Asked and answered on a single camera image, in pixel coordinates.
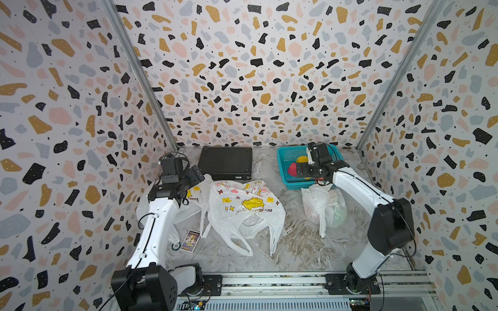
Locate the pink toy fruit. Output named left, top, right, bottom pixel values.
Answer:
left=287, top=163, right=298, bottom=178

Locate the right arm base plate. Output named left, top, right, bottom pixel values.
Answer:
left=324, top=273, right=381, bottom=295

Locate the black hard case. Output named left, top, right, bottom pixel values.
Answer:
left=198, top=146, right=253, bottom=181

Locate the aluminium front rail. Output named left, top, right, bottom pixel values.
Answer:
left=106, top=270, right=438, bottom=311

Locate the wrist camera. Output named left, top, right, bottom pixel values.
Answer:
left=160, top=154, right=184, bottom=184
left=307, top=143, right=331, bottom=165

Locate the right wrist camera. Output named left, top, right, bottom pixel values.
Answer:
left=307, top=143, right=331, bottom=165

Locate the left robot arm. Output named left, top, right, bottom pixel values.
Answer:
left=111, top=152, right=205, bottom=310

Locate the yellow toy fruit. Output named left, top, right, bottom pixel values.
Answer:
left=296, top=155, right=308, bottom=163

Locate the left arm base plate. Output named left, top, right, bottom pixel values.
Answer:
left=177, top=274, right=223, bottom=298

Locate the white plastic bag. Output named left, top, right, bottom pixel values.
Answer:
left=199, top=180, right=286, bottom=257
left=137, top=184, right=202, bottom=251
left=301, top=184, right=348, bottom=238

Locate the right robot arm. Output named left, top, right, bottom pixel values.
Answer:
left=296, top=157, right=414, bottom=294

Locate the playing card box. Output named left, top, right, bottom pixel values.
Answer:
left=180, top=229, right=201, bottom=253

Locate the teal plastic basket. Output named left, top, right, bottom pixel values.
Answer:
left=277, top=144, right=349, bottom=190

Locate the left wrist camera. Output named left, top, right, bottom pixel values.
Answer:
left=160, top=154, right=184, bottom=184

